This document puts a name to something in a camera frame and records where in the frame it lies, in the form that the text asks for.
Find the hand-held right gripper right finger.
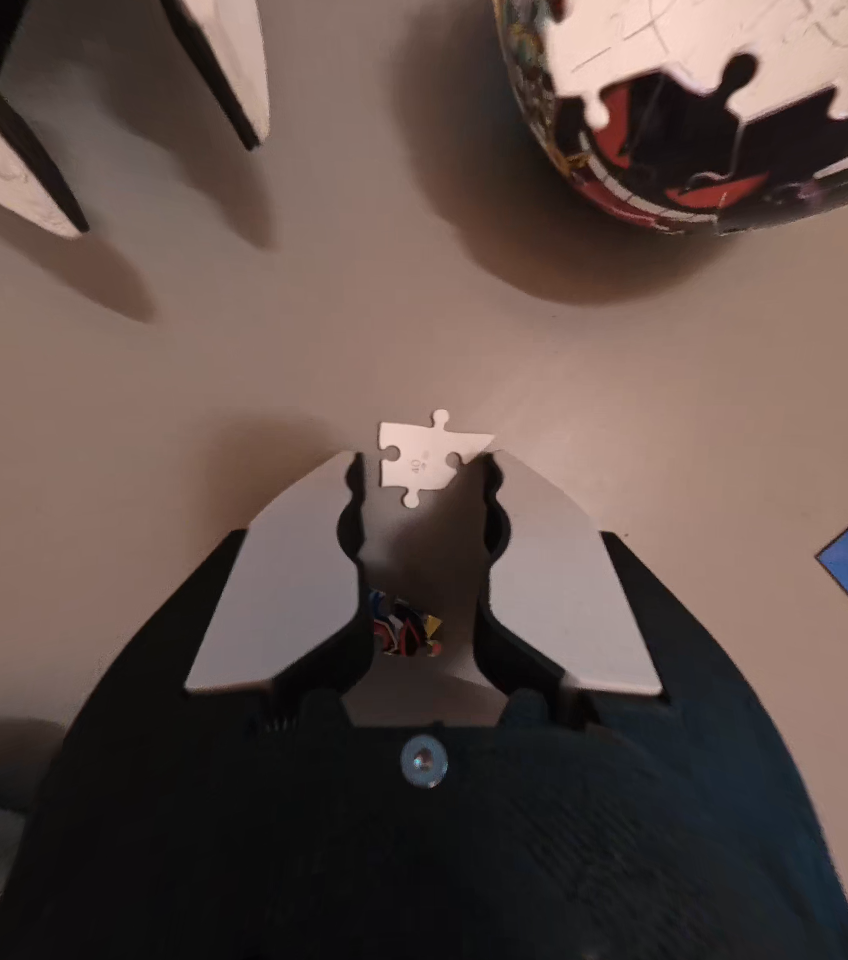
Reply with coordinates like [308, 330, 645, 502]
[472, 450, 663, 697]

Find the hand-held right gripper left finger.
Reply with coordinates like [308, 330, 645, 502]
[184, 450, 366, 695]

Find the white puzzle piece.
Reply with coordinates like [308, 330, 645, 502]
[367, 588, 445, 661]
[377, 408, 496, 510]

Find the partly built puzzle ball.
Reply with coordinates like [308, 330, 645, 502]
[493, 0, 848, 237]

